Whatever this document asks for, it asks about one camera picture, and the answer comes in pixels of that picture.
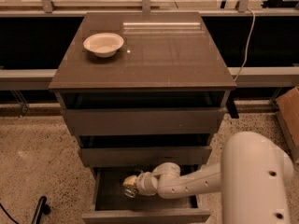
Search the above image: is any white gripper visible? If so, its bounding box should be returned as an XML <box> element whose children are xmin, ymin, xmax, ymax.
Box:
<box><xmin>123</xmin><ymin>172</ymin><xmax>158</xmax><ymax>196</ymax></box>

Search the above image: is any green can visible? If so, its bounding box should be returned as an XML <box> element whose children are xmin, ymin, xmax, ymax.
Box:
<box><xmin>123</xmin><ymin>168</ymin><xmax>144</xmax><ymax>199</ymax></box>

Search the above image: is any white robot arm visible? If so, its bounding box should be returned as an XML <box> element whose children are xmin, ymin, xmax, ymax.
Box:
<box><xmin>123</xmin><ymin>132</ymin><xmax>293</xmax><ymax>224</ymax></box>

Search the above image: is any bottom grey drawer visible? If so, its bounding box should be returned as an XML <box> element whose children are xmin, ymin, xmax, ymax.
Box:
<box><xmin>82</xmin><ymin>167</ymin><xmax>211</xmax><ymax>224</ymax></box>

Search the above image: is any grey drawer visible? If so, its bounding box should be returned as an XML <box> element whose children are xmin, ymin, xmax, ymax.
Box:
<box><xmin>78</xmin><ymin>134</ymin><xmax>211</xmax><ymax>167</ymax></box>
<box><xmin>56</xmin><ymin>90</ymin><xmax>229</xmax><ymax>136</ymax></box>
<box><xmin>82</xmin><ymin>167</ymin><xmax>211</xmax><ymax>224</ymax></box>

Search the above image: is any middle grey drawer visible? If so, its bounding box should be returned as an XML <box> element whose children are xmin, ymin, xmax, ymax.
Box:
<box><xmin>78</xmin><ymin>134</ymin><xmax>211</xmax><ymax>167</ymax></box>

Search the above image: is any top grey drawer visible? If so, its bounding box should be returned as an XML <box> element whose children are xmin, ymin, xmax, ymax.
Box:
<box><xmin>56</xmin><ymin>90</ymin><xmax>229</xmax><ymax>136</ymax></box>

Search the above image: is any grey drawer cabinet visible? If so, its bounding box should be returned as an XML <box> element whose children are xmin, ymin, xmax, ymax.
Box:
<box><xmin>48</xmin><ymin>11</ymin><xmax>237</xmax><ymax>224</ymax></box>

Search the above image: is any black stand foot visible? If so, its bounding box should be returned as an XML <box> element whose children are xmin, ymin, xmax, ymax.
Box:
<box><xmin>31</xmin><ymin>196</ymin><xmax>50</xmax><ymax>224</ymax></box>

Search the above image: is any white bowl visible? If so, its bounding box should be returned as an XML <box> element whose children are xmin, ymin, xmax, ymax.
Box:
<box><xmin>83</xmin><ymin>33</ymin><xmax>124</xmax><ymax>58</ymax></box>

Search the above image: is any cardboard box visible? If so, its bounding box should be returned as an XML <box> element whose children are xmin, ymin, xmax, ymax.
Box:
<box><xmin>276</xmin><ymin>87</ymin><xmax>299</xmax><ymax>163</ymax></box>

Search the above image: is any black cable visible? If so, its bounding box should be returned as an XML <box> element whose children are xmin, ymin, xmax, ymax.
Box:
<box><xmin>0</xmin><ymin>203</ymin><xmax>21</xmax><ymax>224</ymax></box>

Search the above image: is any white cable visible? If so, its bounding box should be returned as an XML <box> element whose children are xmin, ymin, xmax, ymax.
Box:
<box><xmin>233</xmin><ymin>7</ymin><xmax>256</xmax><ymax>82</ymax></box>

